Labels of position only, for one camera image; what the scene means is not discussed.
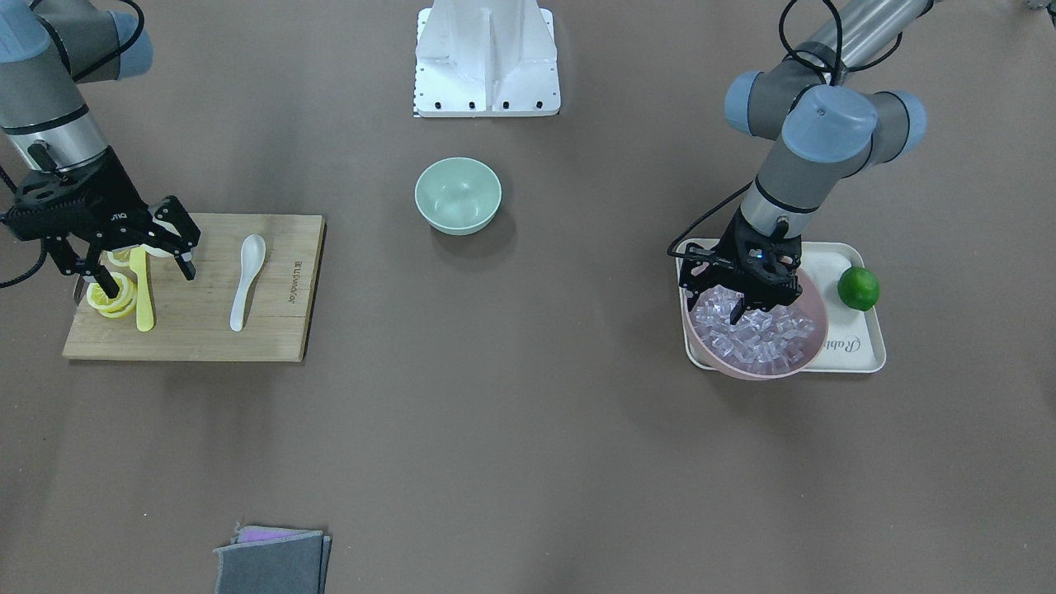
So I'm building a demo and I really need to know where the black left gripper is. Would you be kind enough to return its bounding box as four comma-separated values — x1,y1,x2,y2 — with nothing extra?
718,211,803,326

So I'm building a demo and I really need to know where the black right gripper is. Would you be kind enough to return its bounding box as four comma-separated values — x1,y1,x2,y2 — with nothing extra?
2,161,200,299

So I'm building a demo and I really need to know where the white ceramic spoon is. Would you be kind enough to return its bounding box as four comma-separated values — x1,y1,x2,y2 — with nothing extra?
228,233,266,333

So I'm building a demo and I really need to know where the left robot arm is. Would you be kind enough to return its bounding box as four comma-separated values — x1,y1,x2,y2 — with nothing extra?
684,1,934,323

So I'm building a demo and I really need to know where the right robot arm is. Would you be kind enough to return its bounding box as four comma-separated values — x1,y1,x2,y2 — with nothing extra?
1,1,200,297

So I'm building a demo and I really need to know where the clear ice cubes pile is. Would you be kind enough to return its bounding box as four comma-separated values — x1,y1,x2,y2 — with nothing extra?
689,286,818,375

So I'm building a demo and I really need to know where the pink bowl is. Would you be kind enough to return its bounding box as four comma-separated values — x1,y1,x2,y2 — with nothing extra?
679,273,828,380

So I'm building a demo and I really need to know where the mint green bowl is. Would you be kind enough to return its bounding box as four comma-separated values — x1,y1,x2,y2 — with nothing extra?
412,157,504,236

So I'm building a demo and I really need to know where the yellow plastic knife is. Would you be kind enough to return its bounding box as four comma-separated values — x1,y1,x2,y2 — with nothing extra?
129,247,155,333

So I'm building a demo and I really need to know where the lower lemon slice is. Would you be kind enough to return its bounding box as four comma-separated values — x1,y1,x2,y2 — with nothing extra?
84,273,137,318

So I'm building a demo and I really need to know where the bamboo cutting board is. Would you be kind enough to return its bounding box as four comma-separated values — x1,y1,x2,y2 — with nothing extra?
63,214,327,361

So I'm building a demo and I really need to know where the cream rabbit tray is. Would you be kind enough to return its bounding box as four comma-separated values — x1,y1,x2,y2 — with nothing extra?
684,242,887,373

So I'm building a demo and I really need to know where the green lime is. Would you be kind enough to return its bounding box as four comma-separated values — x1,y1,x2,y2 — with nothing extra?
837,266,881,312

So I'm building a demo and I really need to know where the grey folded cloth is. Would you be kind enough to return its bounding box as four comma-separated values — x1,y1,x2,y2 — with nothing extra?
214,526,332,593

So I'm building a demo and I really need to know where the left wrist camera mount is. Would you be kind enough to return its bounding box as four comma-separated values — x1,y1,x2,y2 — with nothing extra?
678,242,743,292

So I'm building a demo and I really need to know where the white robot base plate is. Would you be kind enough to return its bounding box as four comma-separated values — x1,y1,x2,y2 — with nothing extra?
412,1,562,118

